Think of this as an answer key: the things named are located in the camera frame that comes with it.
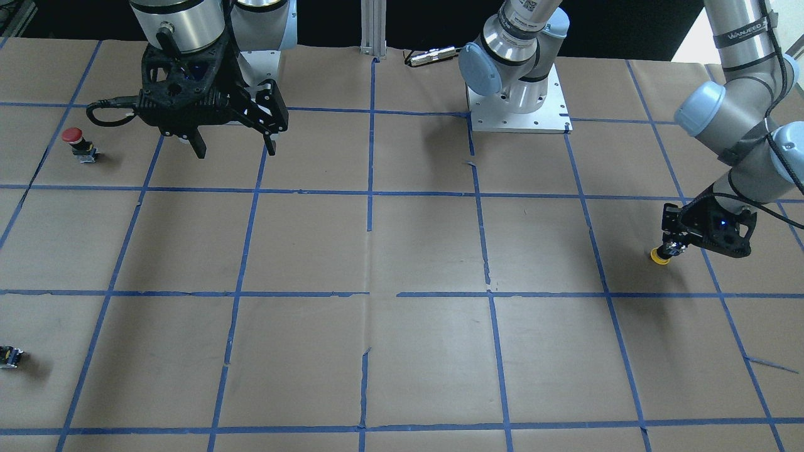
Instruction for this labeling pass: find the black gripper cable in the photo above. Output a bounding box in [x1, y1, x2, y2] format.
[86, 99, 140, 129]

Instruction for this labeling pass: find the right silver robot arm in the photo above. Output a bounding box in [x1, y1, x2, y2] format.
[130, 1, 298, 158]

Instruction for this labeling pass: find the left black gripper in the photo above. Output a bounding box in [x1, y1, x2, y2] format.
[660, 197, 758, 258]

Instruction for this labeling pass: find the red push button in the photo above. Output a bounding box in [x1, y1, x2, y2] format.
[61, 127, 99, 163]

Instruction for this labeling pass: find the aluminium frame post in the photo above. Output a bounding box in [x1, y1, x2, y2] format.
[360, 0, 387, 60]

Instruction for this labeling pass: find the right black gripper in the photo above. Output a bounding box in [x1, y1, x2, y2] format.
[134, 28, 289, 159]

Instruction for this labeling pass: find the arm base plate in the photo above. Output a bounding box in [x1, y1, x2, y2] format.
[466, 66, 573, 134]

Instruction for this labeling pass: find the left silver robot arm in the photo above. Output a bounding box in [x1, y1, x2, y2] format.
[459, 1, 802, 264]

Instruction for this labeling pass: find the yellow push button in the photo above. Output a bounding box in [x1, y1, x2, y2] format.
[649, 243, 685, 266]

